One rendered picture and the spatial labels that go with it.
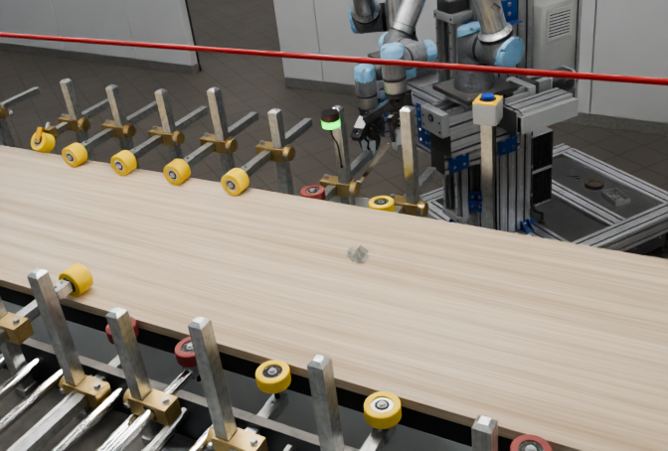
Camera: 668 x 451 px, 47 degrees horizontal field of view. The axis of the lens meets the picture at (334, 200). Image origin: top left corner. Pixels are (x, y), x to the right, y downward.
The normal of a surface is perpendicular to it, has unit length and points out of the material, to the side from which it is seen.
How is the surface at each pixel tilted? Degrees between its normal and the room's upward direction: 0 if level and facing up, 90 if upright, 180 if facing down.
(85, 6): 90
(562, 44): 90
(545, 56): 90
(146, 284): 0
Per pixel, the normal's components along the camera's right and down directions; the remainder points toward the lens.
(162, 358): -0.47, 0.47
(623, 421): -0.11, -0.87
